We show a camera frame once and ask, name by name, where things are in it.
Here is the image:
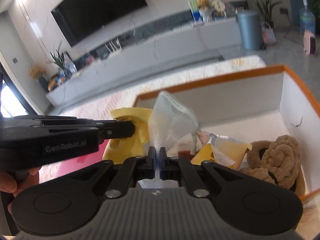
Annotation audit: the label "yellow white cloth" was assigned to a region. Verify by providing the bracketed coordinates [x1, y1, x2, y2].
[102, 107, 153, 164]

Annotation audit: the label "translucent mesh bag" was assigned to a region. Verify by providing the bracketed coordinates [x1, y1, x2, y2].
[148, 90, 199, 153]

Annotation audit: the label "yellow Deeyeo wet wipes pack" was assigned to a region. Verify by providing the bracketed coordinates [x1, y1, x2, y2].
[191, 130, 253, 170]

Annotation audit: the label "brown plush toy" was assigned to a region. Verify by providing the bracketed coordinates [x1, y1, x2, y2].
[239, 135, 305, 196]

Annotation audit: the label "person left hand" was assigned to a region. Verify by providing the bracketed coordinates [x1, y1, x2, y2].
[0, 166, 42, 214]

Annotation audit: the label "lace tablecloth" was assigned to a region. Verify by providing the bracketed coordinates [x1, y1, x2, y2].
[58, 55, 266, 120]

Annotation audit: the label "orange dried flowers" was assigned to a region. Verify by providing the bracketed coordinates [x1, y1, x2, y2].
[28, 63, 49, 93]

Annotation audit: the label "small plant in vase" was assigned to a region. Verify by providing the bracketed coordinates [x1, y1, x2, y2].
[48, 41, 72, 80]

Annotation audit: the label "white wifi router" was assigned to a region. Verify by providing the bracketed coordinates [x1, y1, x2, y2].
[105, 38, 122, 57]

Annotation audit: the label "orange cardboard box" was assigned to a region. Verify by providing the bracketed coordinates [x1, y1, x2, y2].
[132, 64, 320, 203]

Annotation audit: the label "white TV console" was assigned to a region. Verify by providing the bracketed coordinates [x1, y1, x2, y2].
[46, 18, 241, 107]

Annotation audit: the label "teddy bear bouquet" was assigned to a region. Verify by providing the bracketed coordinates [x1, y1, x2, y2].
[197, 0, 211, 22]

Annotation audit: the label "pastel striped handbag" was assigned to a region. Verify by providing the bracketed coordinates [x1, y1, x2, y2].
[261, 21, 277, 45]

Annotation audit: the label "blue-grey trash bin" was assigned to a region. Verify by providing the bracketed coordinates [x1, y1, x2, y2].
[236, 10, 263, 50]

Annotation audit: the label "potted plant by bin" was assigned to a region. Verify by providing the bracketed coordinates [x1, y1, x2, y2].
[251, 0, 282, 29]

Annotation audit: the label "pink space heater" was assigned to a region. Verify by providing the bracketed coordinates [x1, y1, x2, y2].
[303, 30, 316, 55]

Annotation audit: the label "water jug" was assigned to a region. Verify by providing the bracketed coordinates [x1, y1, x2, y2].
[299, 0, 316, 35]

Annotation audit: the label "wall television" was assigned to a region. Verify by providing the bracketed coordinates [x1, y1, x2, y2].
[51, 0, 148, 46]

